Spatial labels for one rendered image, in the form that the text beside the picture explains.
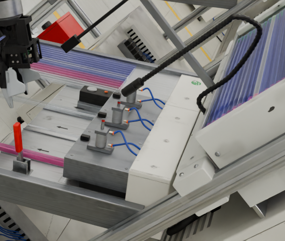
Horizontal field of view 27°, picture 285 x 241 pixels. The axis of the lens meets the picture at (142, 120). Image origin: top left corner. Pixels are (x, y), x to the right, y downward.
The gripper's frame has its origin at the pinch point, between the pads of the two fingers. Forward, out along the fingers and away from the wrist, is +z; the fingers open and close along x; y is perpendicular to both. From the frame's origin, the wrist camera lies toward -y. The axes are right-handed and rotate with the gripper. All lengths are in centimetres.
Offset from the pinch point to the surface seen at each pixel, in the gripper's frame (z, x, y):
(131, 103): 1.0, -1.1, 29.7
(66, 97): 3.2, 7.5, 9.8
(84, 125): 5.3, -3.9, 18.5
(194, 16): 32, 184, 8
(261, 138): -7, -33, 62
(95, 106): 3.9, 3.6, 18.9
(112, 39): 26, 129, -19
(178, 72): 7.6, 36.1, 32.5
